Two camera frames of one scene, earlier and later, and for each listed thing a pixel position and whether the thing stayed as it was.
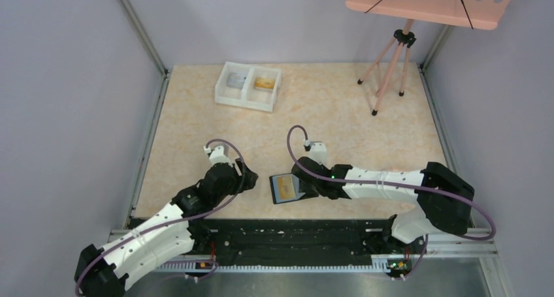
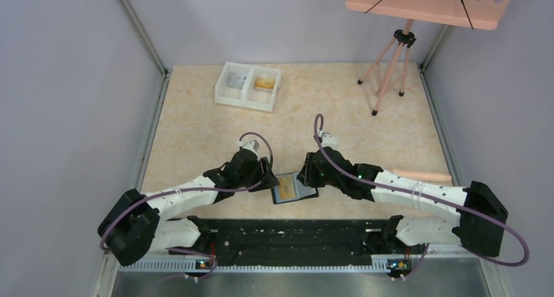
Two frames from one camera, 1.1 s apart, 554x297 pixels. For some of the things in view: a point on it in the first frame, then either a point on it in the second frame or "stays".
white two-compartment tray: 247,86 stays
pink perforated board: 472,6 stays
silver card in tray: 236,79 stays
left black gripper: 247,178 → 264,172
